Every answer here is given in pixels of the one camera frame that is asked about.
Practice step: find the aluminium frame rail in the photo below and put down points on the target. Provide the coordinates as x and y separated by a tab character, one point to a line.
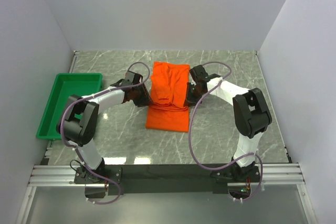
63	176

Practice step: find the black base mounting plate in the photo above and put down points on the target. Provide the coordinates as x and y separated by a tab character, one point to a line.
179	178

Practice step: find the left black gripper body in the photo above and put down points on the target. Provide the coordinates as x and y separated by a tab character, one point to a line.
140	96

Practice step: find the orange t-shirt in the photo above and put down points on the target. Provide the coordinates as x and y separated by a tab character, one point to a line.
168	92

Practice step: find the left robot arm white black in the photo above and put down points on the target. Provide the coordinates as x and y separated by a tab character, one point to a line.
77	125

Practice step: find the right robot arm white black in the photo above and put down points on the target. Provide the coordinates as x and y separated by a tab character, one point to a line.
251	115

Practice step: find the green plastic tray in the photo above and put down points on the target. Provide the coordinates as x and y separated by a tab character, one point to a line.
65	85

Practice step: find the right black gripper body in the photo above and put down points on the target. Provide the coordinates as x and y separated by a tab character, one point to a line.
193	94

